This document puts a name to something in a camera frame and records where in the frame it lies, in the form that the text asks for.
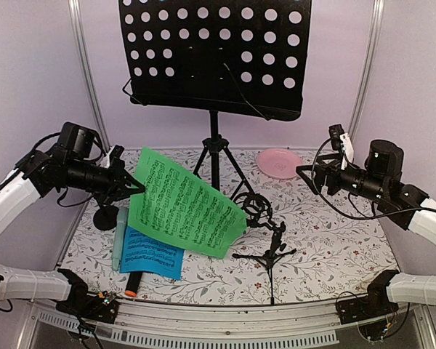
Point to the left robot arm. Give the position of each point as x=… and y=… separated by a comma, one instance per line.
x=67, y=164

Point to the black round-base mic stand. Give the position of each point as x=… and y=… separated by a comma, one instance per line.
x=105, y=218

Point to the aluminium front rail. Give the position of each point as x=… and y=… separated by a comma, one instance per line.
x=145, y=324

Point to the blue paper sheet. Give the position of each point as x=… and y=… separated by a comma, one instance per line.
x=144, y=254

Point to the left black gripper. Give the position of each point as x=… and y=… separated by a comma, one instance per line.
x=117, y=189

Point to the black microphone orange end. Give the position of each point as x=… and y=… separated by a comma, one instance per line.
x=133, y=284

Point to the pink plastic plate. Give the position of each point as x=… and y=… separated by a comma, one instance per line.
x=277, y=163

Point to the teal toy microphone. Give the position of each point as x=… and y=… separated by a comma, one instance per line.
x=118, y=240

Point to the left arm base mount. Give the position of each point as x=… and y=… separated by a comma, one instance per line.
x=84, y=305

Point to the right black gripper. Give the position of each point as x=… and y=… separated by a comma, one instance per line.
x=322, y=171

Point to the black tripod music stand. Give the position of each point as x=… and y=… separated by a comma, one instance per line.
x=242, y=57

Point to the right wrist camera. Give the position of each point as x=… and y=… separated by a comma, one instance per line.
x=341, y=142

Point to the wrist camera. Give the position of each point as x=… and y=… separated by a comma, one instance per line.
x=341, y=142
x=114, y=153

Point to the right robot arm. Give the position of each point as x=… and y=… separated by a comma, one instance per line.
x=407, y=206

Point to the green sheet music paper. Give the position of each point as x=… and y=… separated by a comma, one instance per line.
x=179, y=209

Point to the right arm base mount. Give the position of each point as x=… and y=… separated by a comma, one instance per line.
x=376, y=302

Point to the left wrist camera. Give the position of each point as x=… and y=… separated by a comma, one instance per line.
x=114, y=153

